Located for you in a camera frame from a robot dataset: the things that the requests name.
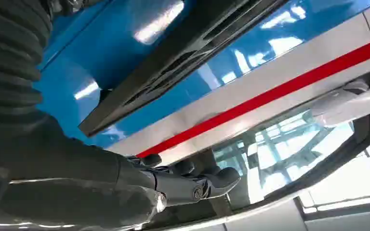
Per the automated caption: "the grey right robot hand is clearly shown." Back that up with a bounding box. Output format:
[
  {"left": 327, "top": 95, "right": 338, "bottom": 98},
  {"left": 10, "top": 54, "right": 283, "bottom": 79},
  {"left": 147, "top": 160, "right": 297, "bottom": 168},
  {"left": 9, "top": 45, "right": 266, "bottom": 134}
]
[{"left": 0, "top": 112, "right": 241, "bottom": 231}]

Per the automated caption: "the blue glossy panel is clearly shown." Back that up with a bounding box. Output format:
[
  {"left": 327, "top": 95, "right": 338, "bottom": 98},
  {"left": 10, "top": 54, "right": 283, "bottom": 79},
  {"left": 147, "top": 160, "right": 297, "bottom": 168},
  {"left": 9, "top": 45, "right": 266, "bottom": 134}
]
[{"left": 33, "top": 0, "right": 370, "bottom": 149}]

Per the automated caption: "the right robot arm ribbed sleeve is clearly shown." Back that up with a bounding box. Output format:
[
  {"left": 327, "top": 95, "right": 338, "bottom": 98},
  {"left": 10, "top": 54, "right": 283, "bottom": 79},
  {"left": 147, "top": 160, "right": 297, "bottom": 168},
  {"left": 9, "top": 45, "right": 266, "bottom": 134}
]
[{"left": 0, "top": 0, "right": 54, "bottom": 132}]

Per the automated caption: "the black slotted beam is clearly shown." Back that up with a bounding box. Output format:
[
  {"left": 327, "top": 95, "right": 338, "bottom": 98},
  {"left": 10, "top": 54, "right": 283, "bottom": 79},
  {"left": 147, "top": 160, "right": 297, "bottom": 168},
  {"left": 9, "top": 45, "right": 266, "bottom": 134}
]
[{"left": 78, "top": 0, "right": 290, "bottom": 138}]

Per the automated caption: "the white panel with red stripe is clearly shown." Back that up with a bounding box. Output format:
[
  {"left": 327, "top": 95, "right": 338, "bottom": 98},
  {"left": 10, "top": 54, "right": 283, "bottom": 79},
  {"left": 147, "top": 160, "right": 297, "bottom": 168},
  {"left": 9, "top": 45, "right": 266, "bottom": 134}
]
[{"left": 106, "top": 0, "right": 370, "bottom": 167}]

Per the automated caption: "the black curved frame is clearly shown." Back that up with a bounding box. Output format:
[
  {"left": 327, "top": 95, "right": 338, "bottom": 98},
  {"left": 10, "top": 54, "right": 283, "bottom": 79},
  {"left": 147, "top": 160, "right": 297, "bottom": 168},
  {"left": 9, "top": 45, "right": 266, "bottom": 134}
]
[{"left": 249, "top": 65, "right": 370, "bottom": 205}]

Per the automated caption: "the white plastic bracket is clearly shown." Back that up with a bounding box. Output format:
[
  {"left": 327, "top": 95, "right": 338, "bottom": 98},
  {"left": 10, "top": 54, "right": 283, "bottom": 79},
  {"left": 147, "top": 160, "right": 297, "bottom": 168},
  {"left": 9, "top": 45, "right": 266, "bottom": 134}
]
[{"left": 310, "top": 79, "right": 370, "bottom": 128}]

